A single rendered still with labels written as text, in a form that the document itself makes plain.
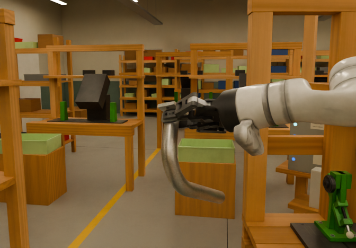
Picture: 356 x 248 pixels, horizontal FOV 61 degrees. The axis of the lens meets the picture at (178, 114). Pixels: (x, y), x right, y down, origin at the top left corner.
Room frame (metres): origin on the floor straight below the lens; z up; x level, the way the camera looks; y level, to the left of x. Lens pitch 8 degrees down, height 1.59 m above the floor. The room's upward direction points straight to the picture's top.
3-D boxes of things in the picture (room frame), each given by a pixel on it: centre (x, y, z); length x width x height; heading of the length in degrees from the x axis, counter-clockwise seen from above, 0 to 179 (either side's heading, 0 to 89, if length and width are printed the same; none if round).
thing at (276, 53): (8.21, -1.43, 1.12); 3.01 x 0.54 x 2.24; 81
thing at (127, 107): (10.95, 0.58, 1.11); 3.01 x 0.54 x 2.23; 81
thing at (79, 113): (9.61, 3.21, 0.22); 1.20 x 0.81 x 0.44; 174
